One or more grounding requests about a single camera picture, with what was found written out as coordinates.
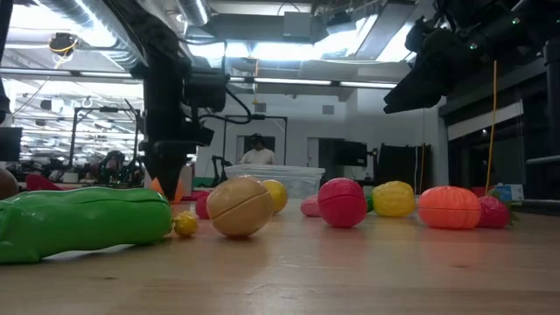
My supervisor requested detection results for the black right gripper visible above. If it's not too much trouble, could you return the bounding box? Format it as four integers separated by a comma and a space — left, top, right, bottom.
383, 17, 529, 115

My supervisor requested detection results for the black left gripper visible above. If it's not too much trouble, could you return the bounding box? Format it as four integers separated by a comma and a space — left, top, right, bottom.
138, 112, 215, 201

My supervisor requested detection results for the small red toy cherry tomato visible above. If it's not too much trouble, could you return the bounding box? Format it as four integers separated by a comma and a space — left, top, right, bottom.
195, 192, 212, 220

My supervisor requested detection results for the small yellow toy pepper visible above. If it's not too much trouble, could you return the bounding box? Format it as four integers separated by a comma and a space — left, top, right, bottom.
173, 210, 199, 238

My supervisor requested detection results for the green toy cucumber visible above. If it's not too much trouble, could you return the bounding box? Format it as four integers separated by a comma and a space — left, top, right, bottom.
0, 186, 174, 264

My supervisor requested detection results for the yellow toy lemon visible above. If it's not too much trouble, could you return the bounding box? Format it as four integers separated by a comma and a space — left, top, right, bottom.
261, 178, 289, 215

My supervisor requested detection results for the orange toy pumpkin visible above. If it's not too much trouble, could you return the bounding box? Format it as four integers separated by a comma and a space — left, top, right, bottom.
417, 185, 482, 230

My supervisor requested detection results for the small pink toy fruit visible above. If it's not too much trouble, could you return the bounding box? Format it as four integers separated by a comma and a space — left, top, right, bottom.
300, 194, 323, 218

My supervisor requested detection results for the red toy strawberry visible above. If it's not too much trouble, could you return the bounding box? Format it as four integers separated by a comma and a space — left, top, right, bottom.
476, 188, 521, 229

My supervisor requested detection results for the brown toy kiwi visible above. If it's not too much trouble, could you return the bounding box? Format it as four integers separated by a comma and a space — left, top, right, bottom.
0, 167, 19, 200

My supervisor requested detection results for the clear plastic tupperware container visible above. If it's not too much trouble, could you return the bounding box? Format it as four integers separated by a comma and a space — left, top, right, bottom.
223, 164, 326, 200

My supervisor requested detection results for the black upright panel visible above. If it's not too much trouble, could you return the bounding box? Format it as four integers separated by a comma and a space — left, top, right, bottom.
376, 143, 433, 193

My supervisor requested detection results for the tan toy potato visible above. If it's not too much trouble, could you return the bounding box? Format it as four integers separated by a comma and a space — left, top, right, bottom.
206, 175, 275, 238

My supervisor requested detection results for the black screen cabinet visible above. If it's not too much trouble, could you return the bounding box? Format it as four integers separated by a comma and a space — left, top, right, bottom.
318, 137, 369, 169

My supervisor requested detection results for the person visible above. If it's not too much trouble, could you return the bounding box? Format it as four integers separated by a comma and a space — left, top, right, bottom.
239, 133, 277, 166

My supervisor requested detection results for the red bin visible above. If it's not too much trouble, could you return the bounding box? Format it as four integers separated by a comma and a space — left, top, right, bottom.
470, 185, 497, 199

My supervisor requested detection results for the red triangular object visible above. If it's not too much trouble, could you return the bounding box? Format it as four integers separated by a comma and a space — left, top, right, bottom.
24, 173, 63, 193

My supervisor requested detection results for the blue and white box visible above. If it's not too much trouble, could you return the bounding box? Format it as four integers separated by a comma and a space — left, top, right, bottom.
495, 183, 525, 202

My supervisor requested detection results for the black computer monitor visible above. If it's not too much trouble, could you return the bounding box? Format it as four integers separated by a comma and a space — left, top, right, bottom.
0, 126, 23, 163

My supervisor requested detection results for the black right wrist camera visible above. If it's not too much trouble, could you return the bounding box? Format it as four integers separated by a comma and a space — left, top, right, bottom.
404, 16, 443, 56

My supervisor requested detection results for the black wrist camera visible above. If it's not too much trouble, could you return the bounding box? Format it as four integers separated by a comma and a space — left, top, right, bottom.
183, 67, 229, 114
404, 16, 443, 56

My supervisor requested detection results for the yellow hanging cable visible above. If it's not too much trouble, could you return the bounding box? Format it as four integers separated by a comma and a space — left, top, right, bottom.
484, 59, 499, 196

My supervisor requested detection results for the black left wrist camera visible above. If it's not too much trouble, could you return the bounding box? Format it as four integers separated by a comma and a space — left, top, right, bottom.
183, 67, 229, 114

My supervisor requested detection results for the black metal stand frame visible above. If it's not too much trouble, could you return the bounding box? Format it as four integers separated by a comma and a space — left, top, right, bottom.
221, 114, 289, 166
68, 106, 144, 172

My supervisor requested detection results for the silver ventilation duct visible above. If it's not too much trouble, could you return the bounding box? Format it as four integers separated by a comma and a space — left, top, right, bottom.
174, 0, 211, 27

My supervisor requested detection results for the black round device yellow cable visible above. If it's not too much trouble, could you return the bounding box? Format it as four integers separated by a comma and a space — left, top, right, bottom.
48, 32, 80, 56

